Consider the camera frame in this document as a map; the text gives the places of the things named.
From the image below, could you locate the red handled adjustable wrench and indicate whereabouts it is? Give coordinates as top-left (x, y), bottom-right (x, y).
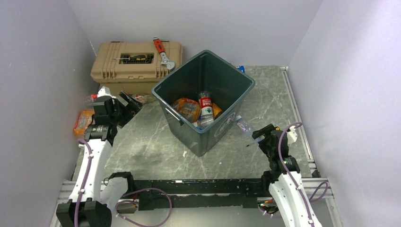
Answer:
top-left (153, 36), bottom-right (175, 71)

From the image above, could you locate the tan plastic toolbox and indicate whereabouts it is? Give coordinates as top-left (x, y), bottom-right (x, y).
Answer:
top-left (90, 42), bottom-right (170, 94)

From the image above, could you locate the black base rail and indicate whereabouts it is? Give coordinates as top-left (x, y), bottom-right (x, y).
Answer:
top-left (128, 178), bottom-right (271, 210)

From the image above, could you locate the blue cap bottle behind bin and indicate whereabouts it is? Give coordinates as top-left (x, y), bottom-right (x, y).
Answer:
top-left (236, 66), bottom-right (245, 73)

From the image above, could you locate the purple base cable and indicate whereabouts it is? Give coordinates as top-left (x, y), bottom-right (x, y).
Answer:
top-left (114, 188), bottom-right (173, 227)

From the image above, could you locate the large orange bottle front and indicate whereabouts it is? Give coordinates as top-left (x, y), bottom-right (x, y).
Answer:
top-left (171, 98), bottom-right (201, 123)

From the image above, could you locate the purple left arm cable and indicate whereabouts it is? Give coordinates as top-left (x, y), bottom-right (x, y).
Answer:
top-left (74, 138), bottom-right (94, 227)

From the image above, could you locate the small clear bottle red cap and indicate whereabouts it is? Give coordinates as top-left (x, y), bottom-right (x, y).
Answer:
top-left (134, 94), bottom-right (157, 104)

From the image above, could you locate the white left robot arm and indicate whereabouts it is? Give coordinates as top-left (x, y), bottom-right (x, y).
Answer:
top-left (56, 91), bottom-right (142, 227)

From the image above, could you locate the dark green plastic bin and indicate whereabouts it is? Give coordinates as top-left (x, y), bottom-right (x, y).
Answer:
top-left (151, 50), bottom-right (255, 157)

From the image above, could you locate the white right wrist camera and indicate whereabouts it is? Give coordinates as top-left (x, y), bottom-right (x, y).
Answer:
top-left (287, 131), bottom-right (298, 145)

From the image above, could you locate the clear bottle blue label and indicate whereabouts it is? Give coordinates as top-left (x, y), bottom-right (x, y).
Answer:
top-left (235, 115), bottom-right (262, 142)

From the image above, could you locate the crushed orange bottle left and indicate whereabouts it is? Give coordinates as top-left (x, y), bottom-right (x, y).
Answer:
top-left (73, 109), bottom-right (95, 138)

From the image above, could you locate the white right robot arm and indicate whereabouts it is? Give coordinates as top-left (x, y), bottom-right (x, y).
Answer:
top-left (252, 122), bottom-right (322, 227)

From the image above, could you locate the clear bottle red label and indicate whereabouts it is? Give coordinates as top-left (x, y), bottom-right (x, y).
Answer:
top-left (85, 94), bottom-right (97, 106)

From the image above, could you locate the black yellow screwdriver in toolbox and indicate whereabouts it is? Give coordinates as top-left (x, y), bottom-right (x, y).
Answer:
top-left (115, 54), bottom-right (147, 61)

